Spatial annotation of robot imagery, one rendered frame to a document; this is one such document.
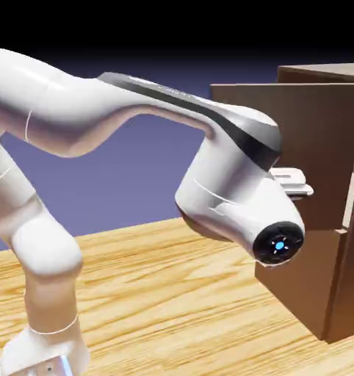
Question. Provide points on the brown wooden cabinet door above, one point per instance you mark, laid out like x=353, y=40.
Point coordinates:
x=312, y=123
x=297, y=279

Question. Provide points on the brown wooden cabinet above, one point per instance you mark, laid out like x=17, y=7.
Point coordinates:
x=300, y=293

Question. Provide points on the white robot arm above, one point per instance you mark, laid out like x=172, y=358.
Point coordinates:
x=77, y=117

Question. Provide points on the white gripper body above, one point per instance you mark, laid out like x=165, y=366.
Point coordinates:
x=296, y=182

